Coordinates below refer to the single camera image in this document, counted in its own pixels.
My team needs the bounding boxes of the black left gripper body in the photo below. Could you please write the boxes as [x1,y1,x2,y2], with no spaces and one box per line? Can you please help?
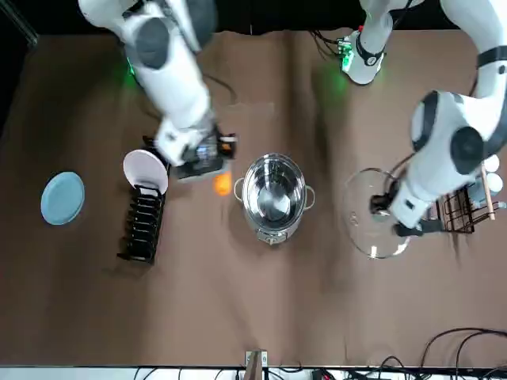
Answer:
[394,219,443,238]

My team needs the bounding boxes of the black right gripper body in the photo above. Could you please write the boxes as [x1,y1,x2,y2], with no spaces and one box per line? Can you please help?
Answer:
[173,135,234,182]

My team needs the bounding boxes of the orange toy corn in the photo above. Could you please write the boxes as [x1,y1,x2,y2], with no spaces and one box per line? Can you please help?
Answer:
[212,142,234,198]

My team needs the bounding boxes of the glass pot lid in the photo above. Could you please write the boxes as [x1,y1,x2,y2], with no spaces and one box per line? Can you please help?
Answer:
[343,167,414,260]

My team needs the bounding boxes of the stainless steel pot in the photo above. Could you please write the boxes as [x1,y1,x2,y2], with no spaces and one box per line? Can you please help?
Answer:
[233,153,317,248]

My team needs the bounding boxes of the white plate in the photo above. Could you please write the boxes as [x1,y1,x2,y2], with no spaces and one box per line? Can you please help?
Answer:
[122,148,170,191]

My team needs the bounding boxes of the light blue plate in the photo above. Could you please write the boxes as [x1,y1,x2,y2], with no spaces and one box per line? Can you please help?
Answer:
[40,170,86,227]

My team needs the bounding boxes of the light blue cup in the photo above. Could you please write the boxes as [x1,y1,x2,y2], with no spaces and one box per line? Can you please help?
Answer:
[469,173,505,209]

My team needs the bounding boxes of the black slotted dish rack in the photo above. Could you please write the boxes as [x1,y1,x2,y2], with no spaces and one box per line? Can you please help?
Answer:
[116,135,173,264]

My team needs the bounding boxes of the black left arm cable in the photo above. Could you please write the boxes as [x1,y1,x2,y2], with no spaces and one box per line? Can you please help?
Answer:
[384,153,417,200]

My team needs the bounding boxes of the black wire cup rack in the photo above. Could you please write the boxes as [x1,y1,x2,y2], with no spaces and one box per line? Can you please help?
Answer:
[435,165,498,235]

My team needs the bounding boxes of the black left arm base cables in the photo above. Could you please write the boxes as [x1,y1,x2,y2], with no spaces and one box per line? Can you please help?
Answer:
[311,28,346,59]

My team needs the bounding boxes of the aluminium post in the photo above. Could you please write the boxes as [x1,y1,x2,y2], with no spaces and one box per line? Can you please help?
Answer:
[245,348,269,380]

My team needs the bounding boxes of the aluminium frame rail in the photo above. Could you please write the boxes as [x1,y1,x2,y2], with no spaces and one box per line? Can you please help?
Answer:
[0,0,40,45]

